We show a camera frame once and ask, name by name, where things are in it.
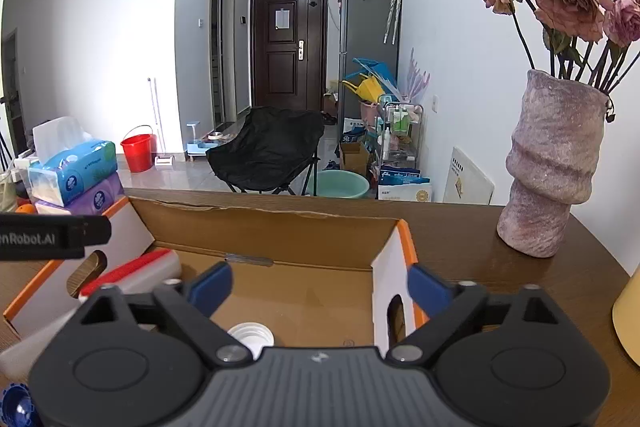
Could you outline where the printed cardboard box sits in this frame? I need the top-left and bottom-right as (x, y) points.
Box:
(2, 196), (431, 350)

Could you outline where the mauve ceramic vase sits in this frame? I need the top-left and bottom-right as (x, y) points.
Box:
(496, 68), (613, 259)

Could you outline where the pink bin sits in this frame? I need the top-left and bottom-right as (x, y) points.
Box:
(360, 101), (381, 128)

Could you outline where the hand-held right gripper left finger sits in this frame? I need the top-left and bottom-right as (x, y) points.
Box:
(75, 261), (252, 365)

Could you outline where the yellow plastic container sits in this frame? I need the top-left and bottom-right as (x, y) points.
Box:
(341, 74), (382, 104)

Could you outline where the black folding chair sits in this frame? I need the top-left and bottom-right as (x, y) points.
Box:
(206, 106), (326, 196)

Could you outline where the white ribbed cap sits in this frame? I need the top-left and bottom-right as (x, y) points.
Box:
(227, 323), (276, 360)

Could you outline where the blue plastic rack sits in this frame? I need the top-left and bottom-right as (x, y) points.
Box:
(352, 57), (398, 95)

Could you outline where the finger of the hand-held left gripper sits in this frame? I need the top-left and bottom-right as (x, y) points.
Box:
(81, 216), (113, 247)

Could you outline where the green plastic basin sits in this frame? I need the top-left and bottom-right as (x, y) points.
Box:
(302, 169), (371, 199)

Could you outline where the blue tissue pack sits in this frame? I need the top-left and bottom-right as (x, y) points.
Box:
(27, 116), (118, 206)

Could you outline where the purple tissue pack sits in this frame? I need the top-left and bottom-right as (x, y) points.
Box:
(34, 172), (126, 215)

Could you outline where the blue white pack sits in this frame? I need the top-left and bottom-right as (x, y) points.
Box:
(378, 167), (433, 202)

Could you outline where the grey fridge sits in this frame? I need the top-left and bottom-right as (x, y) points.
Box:
(339, 0), (401, 142)

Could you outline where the blue white carton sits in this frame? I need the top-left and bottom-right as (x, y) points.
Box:
(342, 119), (371, 145)

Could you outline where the small brown carton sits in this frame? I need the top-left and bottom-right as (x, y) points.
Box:
(340, 142), (371, 175)

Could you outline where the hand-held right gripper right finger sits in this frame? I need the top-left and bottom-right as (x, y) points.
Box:
(387, 264), (568, 365)

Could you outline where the black tripod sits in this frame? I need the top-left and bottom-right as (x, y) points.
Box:
(0, 97), (16, 172)

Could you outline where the red bucket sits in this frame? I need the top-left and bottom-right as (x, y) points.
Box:
(120, 125), (153, 172)

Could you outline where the blue plastic cap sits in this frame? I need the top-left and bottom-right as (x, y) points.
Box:
(0, 382), (38, 427)

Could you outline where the white leaning board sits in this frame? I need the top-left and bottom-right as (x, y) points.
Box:
(442, 147), (496, 206)

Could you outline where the dried pink roses bouquet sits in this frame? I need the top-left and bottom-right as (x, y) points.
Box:
(365, 0), (640, 95)

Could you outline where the blue pet bowl stand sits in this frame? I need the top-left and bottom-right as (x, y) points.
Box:
(186, 122), (223, 160)

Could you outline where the metal trolley rack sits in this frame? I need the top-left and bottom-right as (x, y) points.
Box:
(376, 94), (425, 188)

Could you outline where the white mop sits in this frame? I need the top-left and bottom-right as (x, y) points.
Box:
(147, 78), (176, 166)

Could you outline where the purple artificial plant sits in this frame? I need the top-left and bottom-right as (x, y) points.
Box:
(405, 48), (431, 102)

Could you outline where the red white lint brush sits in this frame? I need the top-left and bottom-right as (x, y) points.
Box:
(77, 249), (182, 303)

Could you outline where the dark brown door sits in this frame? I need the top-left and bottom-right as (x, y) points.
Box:
(250, 0), (329, 112)

